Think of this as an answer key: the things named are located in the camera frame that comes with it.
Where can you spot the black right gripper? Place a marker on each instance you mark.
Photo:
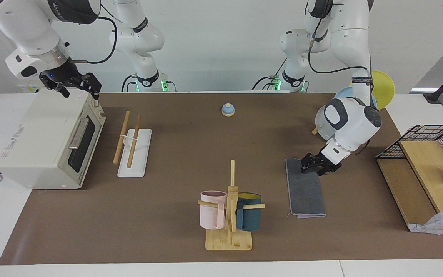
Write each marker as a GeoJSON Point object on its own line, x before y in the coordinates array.
{"type": "Point", "coordinates": [62, 75]}

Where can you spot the beige toaster oven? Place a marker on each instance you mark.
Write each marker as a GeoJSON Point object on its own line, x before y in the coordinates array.
{"type": "Point", "coordinates": [37, 142]}

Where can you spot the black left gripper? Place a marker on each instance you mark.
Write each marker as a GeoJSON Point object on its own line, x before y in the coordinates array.
{"type": "Point", "coordinates": [330, 158]}

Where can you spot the wooden mug tree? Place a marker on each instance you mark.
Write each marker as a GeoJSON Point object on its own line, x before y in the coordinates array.
{"type": "Point", "coordinates": [231, 240]}

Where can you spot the white power strip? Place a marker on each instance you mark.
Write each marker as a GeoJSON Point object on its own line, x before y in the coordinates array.
{"type": "Point", "coordinates": [27, 89]}

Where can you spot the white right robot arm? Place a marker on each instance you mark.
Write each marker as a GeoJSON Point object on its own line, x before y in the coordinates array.
{"type": "Point", "coordinates": [21, 27]}

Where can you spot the wooden crate with basket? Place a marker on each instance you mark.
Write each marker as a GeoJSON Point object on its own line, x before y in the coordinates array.
{"type": "Point", "coordinates": [440, 223]}

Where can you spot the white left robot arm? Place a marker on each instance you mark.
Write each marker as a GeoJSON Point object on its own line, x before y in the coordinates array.
{"type": "Point", "coordinates": [352, 119]}

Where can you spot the purple and grey towel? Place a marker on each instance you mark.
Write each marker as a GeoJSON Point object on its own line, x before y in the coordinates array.
{"type": "Point", "coordinates": [306, 192]}

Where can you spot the wooden plate rack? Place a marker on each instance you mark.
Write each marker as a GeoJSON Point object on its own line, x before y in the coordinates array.
{"type": "Point", "coordinates": [314, 131]}

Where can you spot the white rack with wooden bars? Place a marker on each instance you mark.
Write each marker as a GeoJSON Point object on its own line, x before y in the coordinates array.
{"type": "Point", "coordinates": [137, 161]}

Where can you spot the brown table mat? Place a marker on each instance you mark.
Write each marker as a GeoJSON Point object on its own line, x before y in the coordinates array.
{"type": "Point", "coordinates": [190, 154]}

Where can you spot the pink mug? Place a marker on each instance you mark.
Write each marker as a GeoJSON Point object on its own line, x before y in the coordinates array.
{"type": "Point", "coordinates": [208, 215]}

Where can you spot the yellow plate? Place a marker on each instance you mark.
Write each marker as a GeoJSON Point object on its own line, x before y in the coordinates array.
{"type": "Point", "coordinates": [385, 88]}

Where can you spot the wooden shelf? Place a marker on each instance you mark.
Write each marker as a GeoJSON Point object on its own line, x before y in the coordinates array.
{"type": "Point", "coordinates": [425, 177]}

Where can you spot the blue jar with wooden knob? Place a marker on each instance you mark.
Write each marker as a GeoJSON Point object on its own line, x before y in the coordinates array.
{"type": "Point", "coordinates": [228, 110]}

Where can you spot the dark teal mug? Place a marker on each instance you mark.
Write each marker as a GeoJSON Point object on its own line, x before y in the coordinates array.
{"type": "Point", "coordinates": [250, 215]}

